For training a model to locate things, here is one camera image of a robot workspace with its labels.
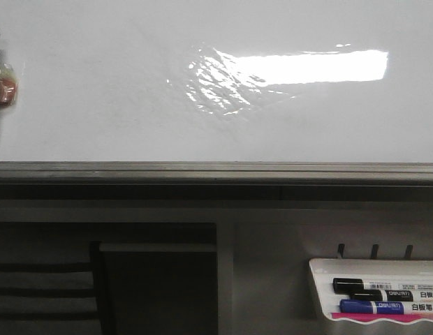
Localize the black cap whiteboard marker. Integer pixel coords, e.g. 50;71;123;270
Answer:
332;277;433;294

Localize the white whiteboard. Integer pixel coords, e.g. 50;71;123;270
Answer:
0;1;433;162

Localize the dark metal tray hook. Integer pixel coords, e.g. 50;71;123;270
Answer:
404;244;413;260

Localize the blue cap whiteboard marker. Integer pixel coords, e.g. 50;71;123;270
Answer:
339;299;433;315

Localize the black chair backrest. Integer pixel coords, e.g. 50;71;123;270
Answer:
0;241;117;334

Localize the white plastic marker tray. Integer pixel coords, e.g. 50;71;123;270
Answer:
309;258;433;334

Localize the grey aluminium whiteboard frame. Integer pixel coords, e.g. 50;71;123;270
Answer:
0;161;433;202

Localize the dark navy whiteboard marker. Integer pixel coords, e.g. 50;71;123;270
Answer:
349;290;433;302

